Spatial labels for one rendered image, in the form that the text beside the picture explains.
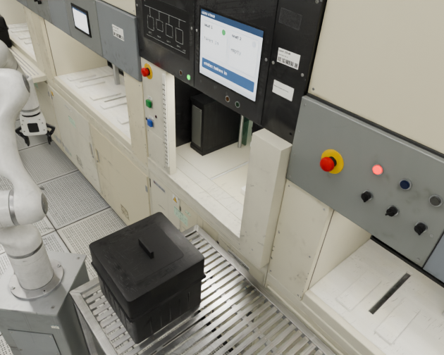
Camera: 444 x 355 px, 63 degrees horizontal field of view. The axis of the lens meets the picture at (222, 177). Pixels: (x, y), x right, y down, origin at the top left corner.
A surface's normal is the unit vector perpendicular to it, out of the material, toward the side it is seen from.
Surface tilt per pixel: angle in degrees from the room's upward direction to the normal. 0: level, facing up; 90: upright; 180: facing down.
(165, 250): 0
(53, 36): 90
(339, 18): 90
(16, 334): 90
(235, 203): 0
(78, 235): 0
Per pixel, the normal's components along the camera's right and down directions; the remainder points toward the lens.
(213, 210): 0.06, -0.80
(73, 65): 0.65, 0.49
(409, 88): -0.76, 0.36
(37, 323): -0.08, 0.60
